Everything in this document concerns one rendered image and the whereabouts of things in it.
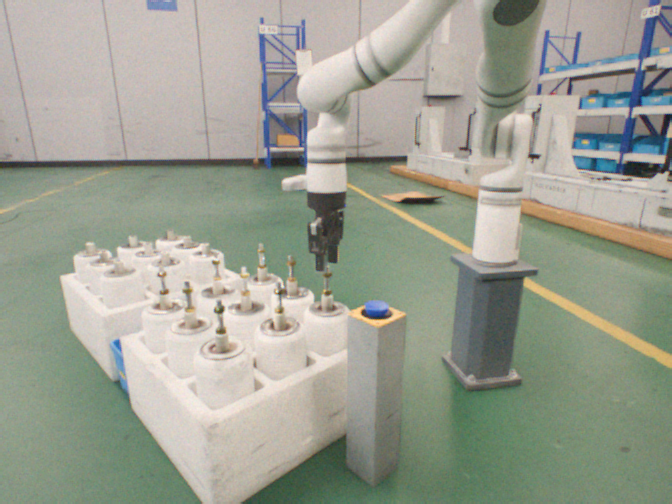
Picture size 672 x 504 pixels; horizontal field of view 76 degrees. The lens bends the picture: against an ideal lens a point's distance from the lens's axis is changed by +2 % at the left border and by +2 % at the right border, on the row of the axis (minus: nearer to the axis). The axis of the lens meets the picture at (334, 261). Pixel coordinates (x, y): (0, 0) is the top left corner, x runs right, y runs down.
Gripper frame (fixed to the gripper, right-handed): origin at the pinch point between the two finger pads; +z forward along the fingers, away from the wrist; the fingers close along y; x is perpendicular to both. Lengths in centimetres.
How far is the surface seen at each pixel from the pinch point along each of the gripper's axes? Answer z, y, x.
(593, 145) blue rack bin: 4, 612, -154
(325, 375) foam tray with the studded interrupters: 19.1, -10.1, -3.3
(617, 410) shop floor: 36, 23, -60
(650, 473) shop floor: 36, 4, -61
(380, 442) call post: 26.6, -15.1, -15.3
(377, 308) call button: 2.5, -13.2, -13.7
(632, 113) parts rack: -36, 562, -179
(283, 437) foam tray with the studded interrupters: 27.2, -18.9, 1.3
